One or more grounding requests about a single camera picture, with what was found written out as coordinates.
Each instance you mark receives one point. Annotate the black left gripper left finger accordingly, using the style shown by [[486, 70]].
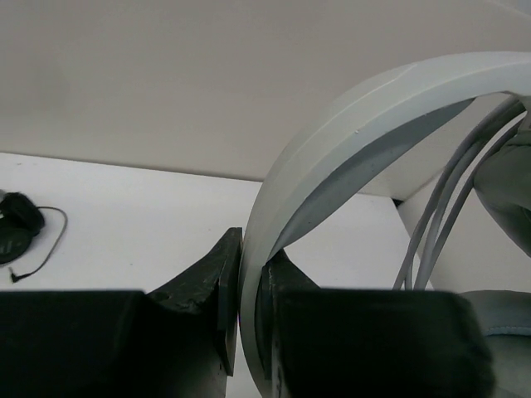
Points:
[[176, 341]]

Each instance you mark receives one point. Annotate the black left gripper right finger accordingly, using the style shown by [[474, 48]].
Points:
[[324, 342]]

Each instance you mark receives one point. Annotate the white over-ear headphones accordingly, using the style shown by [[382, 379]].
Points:
[[360, 134]]

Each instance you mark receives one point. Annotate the black on-ear headphones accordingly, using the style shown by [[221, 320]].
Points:
[[21, 222]]

